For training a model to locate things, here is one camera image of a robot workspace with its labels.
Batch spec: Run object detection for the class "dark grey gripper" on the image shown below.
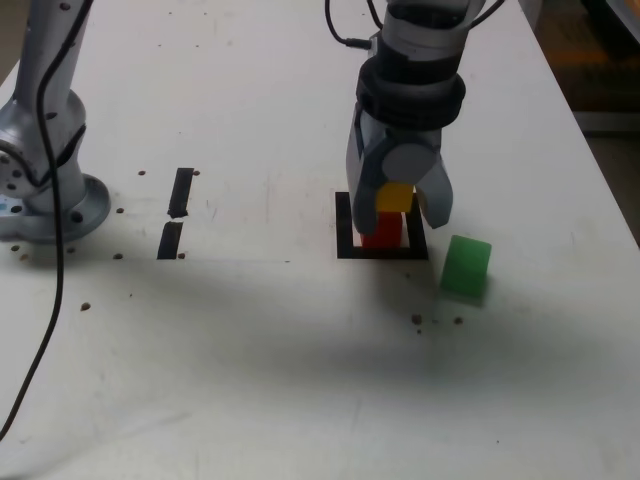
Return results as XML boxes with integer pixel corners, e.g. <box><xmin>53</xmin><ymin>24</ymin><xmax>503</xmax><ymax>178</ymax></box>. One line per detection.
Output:
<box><xmin>344</xmin><ymin>102</ymin><xmax>455</xmax><ymax>236</ymax></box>

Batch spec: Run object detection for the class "yellow cube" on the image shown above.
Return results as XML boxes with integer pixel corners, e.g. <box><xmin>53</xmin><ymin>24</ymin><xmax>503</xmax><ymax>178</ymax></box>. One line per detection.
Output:
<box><xmin>375</xmin><ymin>182</ymin><xmax>416</xmax><ymax>215</ymax></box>

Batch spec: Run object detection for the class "red cube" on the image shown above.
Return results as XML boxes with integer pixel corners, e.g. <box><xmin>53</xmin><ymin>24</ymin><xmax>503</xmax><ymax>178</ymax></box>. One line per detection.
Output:
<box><xmin>360</xmin><ymin>212</ymin><xmax>404</xmax><ymax>250</ymax></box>

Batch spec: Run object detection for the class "green cube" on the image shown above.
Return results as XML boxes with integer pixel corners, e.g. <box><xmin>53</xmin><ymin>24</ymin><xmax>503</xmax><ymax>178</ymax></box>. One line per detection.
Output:
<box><xmin>438</xmin><ymin>234</ymin><xmax>493</xmax><ymax>304</ymax></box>

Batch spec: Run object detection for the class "black tape square outline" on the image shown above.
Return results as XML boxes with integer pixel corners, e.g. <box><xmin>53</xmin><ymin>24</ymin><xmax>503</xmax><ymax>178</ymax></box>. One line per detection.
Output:
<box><xmin>334</xmin><ymin>191</ymin><xmax>430</xmax><ymax>261</ymax></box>

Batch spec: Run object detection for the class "black tape strip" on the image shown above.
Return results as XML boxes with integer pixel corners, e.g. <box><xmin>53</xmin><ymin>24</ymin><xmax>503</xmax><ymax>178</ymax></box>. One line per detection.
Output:
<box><xmin>156</xmin><ymin>167</ymin><xmax>195</xmax><ymax>261</ymax></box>

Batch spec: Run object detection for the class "black cable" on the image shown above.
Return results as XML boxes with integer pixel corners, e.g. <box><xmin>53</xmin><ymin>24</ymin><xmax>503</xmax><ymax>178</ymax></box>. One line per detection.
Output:
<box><xmin>0</xmin><ymin>0</ymin><xmax>506</xmax><ymax>441</ymax></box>

